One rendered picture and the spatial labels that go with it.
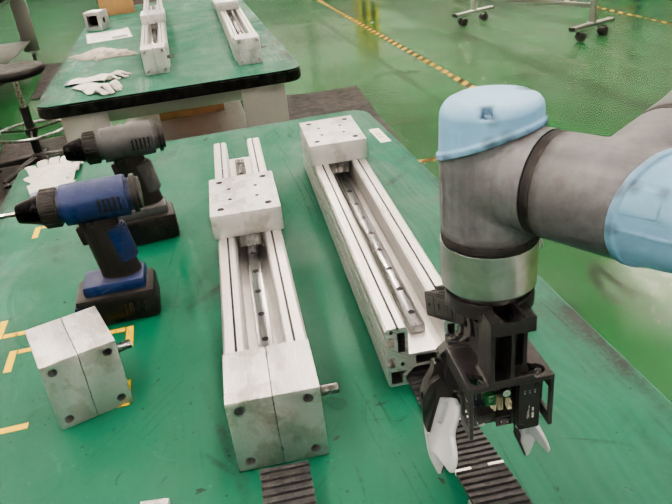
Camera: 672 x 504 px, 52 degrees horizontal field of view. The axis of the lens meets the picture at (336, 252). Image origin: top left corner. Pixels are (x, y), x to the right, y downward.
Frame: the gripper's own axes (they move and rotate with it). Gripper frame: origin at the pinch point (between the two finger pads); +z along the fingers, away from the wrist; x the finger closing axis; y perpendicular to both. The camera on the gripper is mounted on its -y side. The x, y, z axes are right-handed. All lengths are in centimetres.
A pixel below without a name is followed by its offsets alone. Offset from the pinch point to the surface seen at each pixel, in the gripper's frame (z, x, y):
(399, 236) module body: -2.8, 2.9, -41.0
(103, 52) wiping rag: 4, -70, -268
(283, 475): 2.2, -19.1, -4.0
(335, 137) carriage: -7, 0, -78
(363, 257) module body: -2.8, -3.5, -36.6
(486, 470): 2.5, 0.5, 0.5
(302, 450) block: 4.4, -16.8, -9.2
